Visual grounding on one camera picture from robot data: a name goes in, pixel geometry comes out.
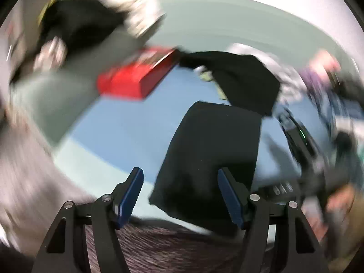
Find grey cardboard box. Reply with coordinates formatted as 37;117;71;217
5;0;140;145

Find mottled grey knit clothing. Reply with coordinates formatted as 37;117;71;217
82;221;274;273

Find red box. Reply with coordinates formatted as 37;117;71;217
96;46;179;100

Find black t-shirt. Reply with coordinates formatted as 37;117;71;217
149;102;262;237

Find dark hanging garment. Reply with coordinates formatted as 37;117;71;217
10;0;128;84

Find purple patterned clothes pile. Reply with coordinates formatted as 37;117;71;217
299;49;363;128

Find black garment with tag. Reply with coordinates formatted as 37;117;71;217
179;51;280;116

